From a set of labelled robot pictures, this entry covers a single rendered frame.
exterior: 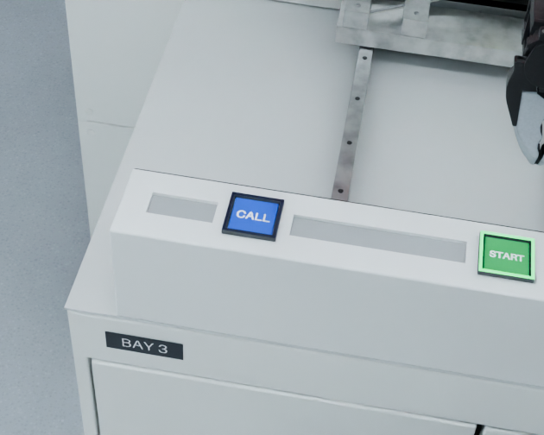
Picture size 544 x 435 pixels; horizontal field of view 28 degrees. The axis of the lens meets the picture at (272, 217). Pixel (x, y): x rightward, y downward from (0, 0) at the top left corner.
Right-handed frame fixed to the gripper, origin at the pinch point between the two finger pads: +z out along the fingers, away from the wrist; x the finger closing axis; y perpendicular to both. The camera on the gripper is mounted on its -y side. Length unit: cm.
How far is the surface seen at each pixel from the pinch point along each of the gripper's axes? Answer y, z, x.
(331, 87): 40, 29, 22
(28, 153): 100, 110, 95
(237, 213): 0.6, 14.1, 27.7
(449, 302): -4.0, 17.2, 5.1
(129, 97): 58, 52, 57
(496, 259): 0.0, 14.2, 1.0
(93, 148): 58, 65, 64
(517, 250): 1.6, 14.2, -1.0
